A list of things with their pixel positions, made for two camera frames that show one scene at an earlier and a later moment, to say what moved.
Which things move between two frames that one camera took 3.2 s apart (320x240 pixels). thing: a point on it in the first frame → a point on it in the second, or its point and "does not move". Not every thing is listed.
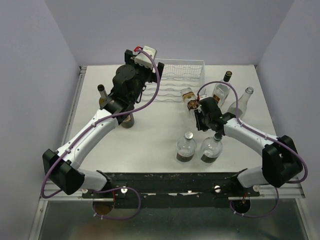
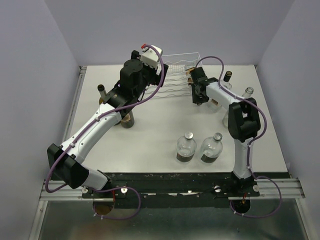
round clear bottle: [186, 147] does not move
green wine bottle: [103, 94] does not move
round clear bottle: [211, 148] does not move
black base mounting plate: [207, 190] does not move
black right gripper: [198, 114] → [196, 99]
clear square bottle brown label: [192, 103] → [190, 80]
